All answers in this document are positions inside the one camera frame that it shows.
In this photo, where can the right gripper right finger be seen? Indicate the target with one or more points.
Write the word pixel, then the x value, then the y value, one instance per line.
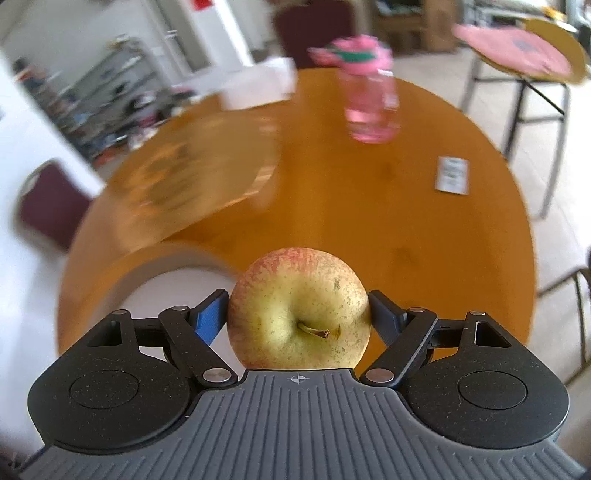
pixel 406 334

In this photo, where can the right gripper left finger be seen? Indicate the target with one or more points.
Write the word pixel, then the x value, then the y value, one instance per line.
pixel 190 333

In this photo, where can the yellow red apple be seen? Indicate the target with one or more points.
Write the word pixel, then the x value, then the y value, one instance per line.
pixel 299 308

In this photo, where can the round gold box lid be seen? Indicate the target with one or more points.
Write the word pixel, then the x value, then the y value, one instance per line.
pixel 181 177

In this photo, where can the small white packet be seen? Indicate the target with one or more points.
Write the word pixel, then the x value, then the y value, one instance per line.
pixel 452 176

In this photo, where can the maroon chair left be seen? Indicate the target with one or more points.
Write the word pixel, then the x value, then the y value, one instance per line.
pixel 50 207

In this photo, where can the maroon chair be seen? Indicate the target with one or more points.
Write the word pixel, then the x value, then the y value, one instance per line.
pixel 50 207
pixel 301 25

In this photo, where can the pink water bottle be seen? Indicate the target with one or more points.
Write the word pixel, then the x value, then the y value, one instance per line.
pixel 365 72

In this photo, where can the metal shoe rack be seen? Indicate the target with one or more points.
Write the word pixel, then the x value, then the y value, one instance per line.
pixel 119 98

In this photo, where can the white tissue pack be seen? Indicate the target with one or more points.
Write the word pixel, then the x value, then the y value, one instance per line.
pixel 272 81

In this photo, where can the yellow stool pink cushion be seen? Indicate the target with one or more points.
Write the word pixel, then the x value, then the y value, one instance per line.
pixel 541 57

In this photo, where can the maroon chair far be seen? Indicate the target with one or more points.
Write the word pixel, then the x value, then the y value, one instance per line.
pixel 301 25

